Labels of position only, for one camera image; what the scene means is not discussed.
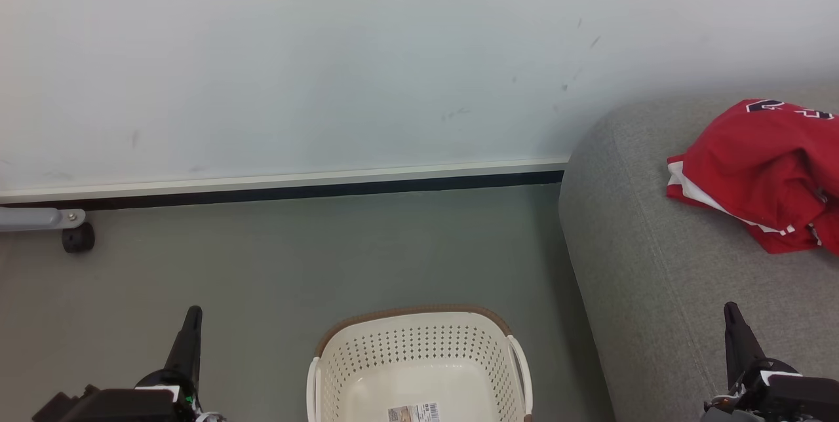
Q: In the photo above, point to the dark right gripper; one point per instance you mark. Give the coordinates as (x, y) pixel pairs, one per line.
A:
(750, 386)

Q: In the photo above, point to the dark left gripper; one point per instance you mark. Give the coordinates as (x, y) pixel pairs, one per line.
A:
(167, 402)

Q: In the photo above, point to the red jersey with lettering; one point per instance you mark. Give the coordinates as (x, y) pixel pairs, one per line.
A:
(747, 166)

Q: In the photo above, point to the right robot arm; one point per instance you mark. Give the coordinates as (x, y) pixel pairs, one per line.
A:
(799, 399)

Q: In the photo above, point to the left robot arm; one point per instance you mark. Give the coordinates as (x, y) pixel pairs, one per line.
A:
(78, 409)

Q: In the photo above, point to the grey fabric sofa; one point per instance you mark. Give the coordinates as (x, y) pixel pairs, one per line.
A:
(655, 278)

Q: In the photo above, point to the black caster wheel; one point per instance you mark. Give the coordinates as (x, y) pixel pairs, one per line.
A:
(78, 238)

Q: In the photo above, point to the white and black baseboard strip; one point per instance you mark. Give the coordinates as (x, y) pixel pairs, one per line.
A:
(262, 186)

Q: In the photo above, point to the grey metal stand leg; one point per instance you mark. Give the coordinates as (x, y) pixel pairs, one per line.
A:
(33, 219)

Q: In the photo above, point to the cream perforated laundry basket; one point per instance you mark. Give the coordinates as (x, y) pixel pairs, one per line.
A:
(419, 343)

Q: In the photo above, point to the printed paper label sticker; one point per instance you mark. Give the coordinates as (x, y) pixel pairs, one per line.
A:
(413, 413)

